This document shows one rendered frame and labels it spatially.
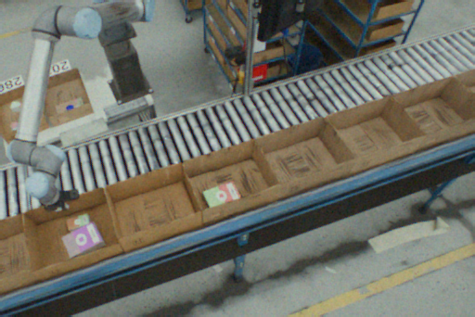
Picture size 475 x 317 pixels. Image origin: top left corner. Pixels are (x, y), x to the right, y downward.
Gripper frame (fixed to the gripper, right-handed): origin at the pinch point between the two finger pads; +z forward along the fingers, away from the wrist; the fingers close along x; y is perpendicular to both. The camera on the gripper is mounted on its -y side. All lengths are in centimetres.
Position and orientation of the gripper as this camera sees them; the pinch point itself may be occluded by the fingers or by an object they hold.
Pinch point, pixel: (67, 205)
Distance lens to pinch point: 190.0
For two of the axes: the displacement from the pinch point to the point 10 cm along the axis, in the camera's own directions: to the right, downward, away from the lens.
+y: -9.5, 3.0, -1.2
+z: -0.1, 3.4, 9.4
